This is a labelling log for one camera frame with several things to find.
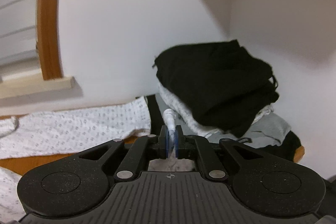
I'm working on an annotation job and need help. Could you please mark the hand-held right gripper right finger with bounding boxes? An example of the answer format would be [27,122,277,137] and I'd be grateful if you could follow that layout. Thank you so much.
[173,125,263,183]

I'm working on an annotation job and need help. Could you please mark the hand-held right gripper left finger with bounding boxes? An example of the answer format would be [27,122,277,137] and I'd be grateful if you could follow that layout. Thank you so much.
[79,125,172,183]

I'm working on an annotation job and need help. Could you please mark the white patterned pajama pants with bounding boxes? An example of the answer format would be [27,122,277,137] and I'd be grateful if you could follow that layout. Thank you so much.
[0,95,196,223]

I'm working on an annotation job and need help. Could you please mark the black folded garment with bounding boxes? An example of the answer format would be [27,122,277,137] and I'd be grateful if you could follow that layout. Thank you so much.
[152,40,280,138]

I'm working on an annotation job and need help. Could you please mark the grey folded garment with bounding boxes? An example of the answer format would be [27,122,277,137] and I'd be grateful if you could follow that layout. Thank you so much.
[236,111,292,149]

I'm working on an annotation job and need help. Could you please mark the cream window sill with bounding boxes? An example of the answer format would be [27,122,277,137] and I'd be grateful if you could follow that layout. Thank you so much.
[0,66,85,109]

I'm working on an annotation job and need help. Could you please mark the grey window blind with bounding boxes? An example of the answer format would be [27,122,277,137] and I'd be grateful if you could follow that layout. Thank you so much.
[0,0,48,67]

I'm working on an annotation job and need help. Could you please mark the wooden window frame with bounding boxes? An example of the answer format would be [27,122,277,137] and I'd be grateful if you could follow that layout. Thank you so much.
[35,0,67,82]

